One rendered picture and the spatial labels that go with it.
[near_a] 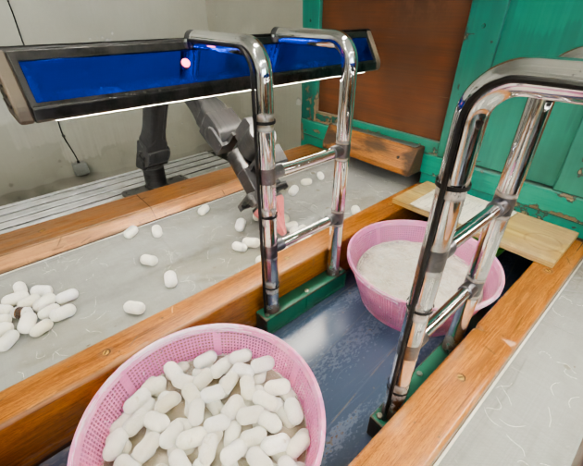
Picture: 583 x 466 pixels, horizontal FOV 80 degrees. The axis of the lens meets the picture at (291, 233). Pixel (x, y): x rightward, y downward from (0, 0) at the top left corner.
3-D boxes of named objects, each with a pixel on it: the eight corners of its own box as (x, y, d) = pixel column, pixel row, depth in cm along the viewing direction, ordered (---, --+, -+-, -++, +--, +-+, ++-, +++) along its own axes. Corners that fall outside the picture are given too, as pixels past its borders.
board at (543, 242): (390, 202, 81) (391, 198, 81) (426, 184, 90) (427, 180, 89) (551, 269, 61) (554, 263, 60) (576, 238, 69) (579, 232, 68)
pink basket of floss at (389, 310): (344, 345, 58) (349, 302, 53) (341, 251, 80) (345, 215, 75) (513, 360, 56) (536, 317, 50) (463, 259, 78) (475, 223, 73)
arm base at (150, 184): (188, 159, 109) (177, 153, 113) (123, 177, 98) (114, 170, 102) (192, 183, 113) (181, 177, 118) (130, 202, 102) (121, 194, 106)
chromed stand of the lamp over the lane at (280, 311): (209, 282, 71) (167, 30, 47) (284, 245, 82) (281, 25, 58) (266, 337, 59) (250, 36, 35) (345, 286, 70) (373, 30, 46)
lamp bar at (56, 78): (7, 113, 42) (-21, 44, 38) (350, 66, 76) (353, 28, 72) (18, 127, 37) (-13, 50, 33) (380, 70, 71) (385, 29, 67)
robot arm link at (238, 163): (270, 163, 73) (254, 135, 74) (248, 168, 69) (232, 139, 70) (256, 178, 78) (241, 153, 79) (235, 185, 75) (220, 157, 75)
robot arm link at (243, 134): (288, 139, 70) (255, 90, 70) (255, 150, 64) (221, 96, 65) (262, 169, 79) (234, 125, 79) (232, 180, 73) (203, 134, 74)
